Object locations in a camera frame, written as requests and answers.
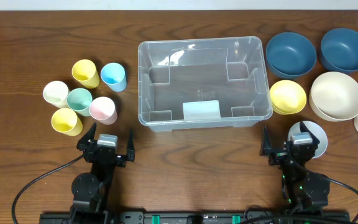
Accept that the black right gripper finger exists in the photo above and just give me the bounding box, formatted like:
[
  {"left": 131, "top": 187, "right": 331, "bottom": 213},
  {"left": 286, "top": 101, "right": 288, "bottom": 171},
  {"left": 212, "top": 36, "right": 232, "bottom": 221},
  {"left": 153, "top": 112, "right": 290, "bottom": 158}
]
[
  {"left": 299, "top": 121, "right": 319, "bottom": 146},
  {"left": 259, "top": 126, "right": 272, "bottom": 156}
]

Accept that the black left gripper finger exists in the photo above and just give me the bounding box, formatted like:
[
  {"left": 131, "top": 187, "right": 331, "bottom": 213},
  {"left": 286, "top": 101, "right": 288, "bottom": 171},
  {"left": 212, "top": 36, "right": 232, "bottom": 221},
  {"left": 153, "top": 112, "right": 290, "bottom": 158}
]
[
  {"left": 76, "top": 123, "right": 97, "bottom": 151},
  {"left": 126, "top": 130, "right": 135, "bottom": 162}
]

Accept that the small yellow bowl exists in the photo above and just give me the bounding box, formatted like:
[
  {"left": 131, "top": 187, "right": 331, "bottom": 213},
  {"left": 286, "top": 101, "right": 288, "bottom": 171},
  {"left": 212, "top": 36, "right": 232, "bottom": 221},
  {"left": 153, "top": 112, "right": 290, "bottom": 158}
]
[{"left": 270, "top": 80, "right": 307, "bottom": 115}]

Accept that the dark blue bowl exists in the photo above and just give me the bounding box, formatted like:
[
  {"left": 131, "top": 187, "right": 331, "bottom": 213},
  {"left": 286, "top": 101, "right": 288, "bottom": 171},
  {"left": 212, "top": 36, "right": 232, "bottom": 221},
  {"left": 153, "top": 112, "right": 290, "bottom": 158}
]
[
  {"left": 265, "top": 32, "right": 317, "bottom": 80},
  {"left": 318, "top": 28, "right": 358, "bottom": 75}
]

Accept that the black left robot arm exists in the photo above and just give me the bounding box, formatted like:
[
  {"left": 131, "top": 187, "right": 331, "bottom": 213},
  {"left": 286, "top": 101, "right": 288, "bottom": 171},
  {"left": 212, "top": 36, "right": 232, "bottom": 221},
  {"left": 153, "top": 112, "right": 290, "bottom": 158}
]
[{"left": 71, "top": 124, "right": 135, "bottom": 213}]

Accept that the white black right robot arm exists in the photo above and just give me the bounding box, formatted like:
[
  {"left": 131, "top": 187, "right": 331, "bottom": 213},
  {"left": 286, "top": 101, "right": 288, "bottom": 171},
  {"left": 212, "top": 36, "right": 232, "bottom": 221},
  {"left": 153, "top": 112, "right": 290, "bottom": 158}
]
[{"left": 259, "top": 122, "right": 330, "bottom": 214}]

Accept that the clear plastic storage container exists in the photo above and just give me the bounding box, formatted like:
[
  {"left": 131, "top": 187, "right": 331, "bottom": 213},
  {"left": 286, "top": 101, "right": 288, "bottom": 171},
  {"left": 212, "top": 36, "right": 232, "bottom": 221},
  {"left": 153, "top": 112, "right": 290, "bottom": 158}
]
[{"left": 138, "top": 36, "right": 273, "bottom": 132}]

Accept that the small light grey bowl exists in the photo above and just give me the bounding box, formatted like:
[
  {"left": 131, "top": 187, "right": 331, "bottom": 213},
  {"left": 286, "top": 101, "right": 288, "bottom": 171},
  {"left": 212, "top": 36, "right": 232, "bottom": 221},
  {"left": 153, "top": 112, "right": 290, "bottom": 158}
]
[{"left": 287, "top": 121, "right": 328, "bottom": 159}]

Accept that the yellow cup lower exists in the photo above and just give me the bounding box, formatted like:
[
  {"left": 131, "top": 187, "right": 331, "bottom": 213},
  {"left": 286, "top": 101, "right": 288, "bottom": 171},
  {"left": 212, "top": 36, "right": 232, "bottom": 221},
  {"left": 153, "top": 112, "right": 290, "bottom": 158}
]
[{"left": 51, "top": 108, "right": 83, "bottom": 136}]

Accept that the yellow cup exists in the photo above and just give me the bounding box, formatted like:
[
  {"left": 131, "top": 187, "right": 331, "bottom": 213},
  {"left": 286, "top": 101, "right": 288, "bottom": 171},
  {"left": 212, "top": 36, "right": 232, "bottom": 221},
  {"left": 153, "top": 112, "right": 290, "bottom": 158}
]
[
  {"left": 51, "top": 108, "right": 83, "bottom": 136},
  {"left": 71, "top": 59, "right": 100, "bottom": 89}
]

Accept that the pink cup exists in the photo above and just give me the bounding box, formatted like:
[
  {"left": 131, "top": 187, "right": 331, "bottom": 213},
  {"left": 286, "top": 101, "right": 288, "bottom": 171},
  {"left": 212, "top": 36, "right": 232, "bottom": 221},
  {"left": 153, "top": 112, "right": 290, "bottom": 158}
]
[{"left": 89, "top": 96, "right": 117, "bottom": 125}]

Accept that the mint green cup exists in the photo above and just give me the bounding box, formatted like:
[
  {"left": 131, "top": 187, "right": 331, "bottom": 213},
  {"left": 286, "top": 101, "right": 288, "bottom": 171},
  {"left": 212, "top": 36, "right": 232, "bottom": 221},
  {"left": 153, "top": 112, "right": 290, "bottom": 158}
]
[{"left": 67, "top": 88, "right": 93, "bottom": 117}]

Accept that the cream white cup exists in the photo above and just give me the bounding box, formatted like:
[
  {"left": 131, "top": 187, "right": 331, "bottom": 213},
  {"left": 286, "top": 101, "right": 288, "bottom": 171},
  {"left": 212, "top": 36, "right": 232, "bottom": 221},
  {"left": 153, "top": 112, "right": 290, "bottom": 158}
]
[{"left": 42, "top": 81, "right": 70, "bottom": 108}]

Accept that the yellow cup upper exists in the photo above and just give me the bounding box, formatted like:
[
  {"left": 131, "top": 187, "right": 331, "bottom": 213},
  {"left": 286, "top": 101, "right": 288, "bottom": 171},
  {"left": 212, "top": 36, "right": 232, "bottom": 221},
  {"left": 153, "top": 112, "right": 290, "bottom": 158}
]
[{"left": 71, "top": 59, "right": 100, "bottom": 89}]

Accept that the light blue cup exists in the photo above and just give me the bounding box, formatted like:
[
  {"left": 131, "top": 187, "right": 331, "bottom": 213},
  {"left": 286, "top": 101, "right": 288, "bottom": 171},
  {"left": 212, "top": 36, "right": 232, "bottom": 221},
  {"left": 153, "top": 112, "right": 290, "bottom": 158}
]
[{"left": 101, "top": 63, "right": 127, "bottom": 92}]

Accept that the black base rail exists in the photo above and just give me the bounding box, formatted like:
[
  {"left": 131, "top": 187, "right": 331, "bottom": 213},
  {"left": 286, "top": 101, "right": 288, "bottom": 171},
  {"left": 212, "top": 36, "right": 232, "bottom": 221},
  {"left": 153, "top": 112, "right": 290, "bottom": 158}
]
[{"left": 39, "top": 210, "right": 351, "bottom": 224}]

